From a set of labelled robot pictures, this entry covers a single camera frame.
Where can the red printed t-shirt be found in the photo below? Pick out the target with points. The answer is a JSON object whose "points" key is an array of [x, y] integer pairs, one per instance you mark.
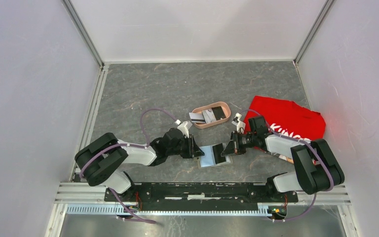
{"points": [[288, 118]]}

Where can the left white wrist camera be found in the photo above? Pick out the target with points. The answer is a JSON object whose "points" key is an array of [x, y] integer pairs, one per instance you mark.
{"points": [[184, 127]]}

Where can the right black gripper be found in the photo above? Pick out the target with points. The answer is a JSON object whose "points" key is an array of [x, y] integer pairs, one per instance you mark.
{"points": [[229, 149]]}

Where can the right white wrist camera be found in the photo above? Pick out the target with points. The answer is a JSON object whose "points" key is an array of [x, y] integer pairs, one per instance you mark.
{"points": [[238, 122]]}

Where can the pink oval tray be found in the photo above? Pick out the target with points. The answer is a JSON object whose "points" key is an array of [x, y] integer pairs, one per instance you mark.
{"points": [[225, 108]]}

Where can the aluminium frame rail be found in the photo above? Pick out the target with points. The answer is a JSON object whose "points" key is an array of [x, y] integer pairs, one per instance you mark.
{"points": [[84, 199]]}

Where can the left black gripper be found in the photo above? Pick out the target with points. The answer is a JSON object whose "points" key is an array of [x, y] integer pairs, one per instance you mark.
{"points": [[193, 149]]}

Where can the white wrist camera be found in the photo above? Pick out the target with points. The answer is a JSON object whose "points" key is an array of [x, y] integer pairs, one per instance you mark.
{"points": [[184, 127], [238, 122]]}

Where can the grey card holder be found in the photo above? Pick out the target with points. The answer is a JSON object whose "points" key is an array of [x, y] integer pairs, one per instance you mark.
{"points": [[212, 156]]}

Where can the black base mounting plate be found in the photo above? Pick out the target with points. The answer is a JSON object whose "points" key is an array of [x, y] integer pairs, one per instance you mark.
{"points": [[193, 196]]}

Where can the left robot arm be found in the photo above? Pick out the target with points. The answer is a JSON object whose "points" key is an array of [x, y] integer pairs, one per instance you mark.
{"points": [[99, 162]]}

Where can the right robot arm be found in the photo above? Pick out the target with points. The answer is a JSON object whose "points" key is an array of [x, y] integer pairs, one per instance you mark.
{"points": [[316, 167]]}

